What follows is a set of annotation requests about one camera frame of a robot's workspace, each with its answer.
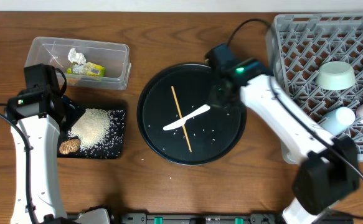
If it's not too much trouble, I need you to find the brown shiitake mushroom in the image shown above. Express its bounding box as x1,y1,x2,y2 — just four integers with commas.
59,139,81,154

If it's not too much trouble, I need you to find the grey dishwasher rack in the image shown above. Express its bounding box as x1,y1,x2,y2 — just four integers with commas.
265,12,363,165

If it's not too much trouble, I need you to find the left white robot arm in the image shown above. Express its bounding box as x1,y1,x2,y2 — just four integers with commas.
6,64,67,223

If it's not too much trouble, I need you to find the yellow snack wrapper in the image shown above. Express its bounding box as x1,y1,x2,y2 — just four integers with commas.
67,62,106,77

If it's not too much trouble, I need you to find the round black tray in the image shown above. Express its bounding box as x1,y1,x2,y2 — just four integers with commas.
137,63,247,166

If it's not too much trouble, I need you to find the blue plastic cup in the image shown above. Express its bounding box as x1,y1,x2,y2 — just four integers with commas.
320,107,356,136

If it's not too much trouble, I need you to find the clear plastic bin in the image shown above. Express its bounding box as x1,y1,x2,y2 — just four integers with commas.
25,37,131,90

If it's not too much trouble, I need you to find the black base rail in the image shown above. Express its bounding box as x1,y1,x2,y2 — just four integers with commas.
44,205,354,224

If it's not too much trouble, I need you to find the black rectangular tray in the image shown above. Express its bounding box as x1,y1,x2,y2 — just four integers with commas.
57,98,128,159

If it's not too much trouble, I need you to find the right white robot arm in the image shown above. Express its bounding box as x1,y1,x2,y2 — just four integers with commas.
205,44,359,223

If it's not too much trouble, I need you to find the wooden chopstick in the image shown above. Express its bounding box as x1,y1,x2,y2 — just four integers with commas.
171,85,193,154

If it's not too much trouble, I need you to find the mint green bowl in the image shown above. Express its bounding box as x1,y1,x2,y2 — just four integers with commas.
316,61,356,91

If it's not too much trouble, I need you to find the white plastic knife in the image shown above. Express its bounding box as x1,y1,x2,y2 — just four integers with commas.
163,104,210,131

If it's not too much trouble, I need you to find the pile of white rice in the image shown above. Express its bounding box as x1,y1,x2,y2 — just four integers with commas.
61,108,126,159

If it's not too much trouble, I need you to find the white tissue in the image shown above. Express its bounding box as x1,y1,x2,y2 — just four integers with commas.
67,48,87,65

